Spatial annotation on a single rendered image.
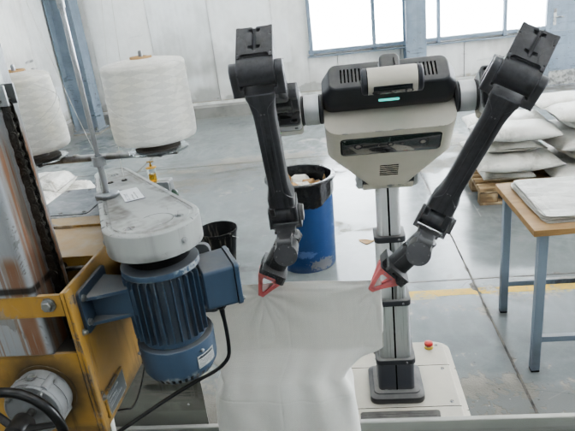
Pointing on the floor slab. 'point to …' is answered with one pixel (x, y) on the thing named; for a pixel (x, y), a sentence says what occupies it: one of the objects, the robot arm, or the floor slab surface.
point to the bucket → (221, 235)
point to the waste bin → (315, 219)
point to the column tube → (23, 253)
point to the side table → (510, 199)
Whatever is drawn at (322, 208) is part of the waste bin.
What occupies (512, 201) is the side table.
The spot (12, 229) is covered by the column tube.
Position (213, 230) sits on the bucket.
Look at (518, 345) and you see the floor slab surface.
